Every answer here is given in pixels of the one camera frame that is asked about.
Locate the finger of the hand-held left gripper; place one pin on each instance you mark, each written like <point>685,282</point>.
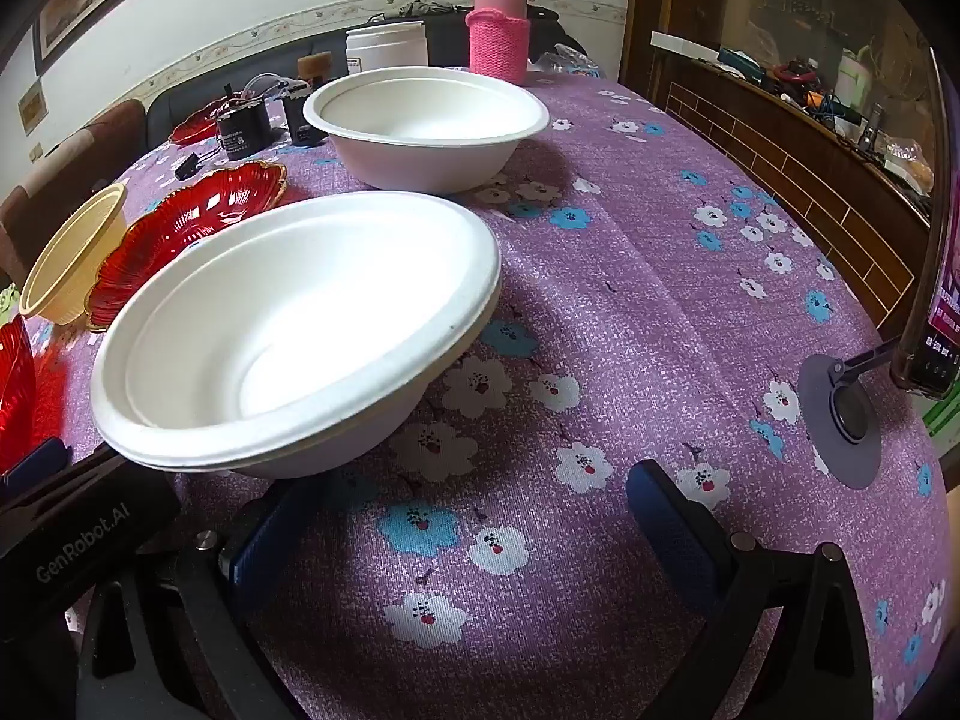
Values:
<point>37,459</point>

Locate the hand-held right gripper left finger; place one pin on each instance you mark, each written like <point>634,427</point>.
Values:
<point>262,547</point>

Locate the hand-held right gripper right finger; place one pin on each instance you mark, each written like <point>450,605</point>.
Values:
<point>671,532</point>

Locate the cream plastic bowl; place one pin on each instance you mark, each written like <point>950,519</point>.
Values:
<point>71,262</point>

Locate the white paper bowl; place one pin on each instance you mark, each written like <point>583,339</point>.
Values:
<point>420,116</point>
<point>300,330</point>

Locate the red glass plate gold rim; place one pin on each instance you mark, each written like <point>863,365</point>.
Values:
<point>180,229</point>
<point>196,126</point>

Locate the grey phone stand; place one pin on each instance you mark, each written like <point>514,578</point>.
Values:
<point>847,420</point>

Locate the purple floral tablecloth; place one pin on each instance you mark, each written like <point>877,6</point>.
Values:
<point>637,277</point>

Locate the brown chair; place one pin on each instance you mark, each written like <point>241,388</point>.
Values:
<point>67,165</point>

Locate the small black key fob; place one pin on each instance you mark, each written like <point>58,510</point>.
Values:
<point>190,166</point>

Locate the smartphone in clear case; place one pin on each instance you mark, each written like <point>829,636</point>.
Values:
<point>937,300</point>

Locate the black cylindrical motor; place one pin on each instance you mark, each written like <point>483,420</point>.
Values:
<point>244,131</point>

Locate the dark grey sofa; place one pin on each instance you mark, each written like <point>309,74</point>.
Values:
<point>187,94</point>

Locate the brown wooden cabinet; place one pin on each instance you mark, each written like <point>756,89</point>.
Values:
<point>795,150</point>

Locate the black box-shaped device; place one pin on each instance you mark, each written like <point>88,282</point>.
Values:
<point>301,120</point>

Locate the pile of assorted clutter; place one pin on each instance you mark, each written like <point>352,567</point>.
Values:
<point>832,90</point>

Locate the brown tape roll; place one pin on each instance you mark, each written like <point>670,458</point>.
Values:
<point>315,69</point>

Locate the clear plastic bag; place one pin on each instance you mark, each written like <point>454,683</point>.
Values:
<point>570,64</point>

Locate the white plastic jar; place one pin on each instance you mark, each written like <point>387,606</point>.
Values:
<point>386,49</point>

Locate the black bag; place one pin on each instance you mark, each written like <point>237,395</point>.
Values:
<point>551,30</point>

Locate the bottle with pink knitted sleeve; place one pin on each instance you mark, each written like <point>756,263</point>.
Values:
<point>499,37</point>

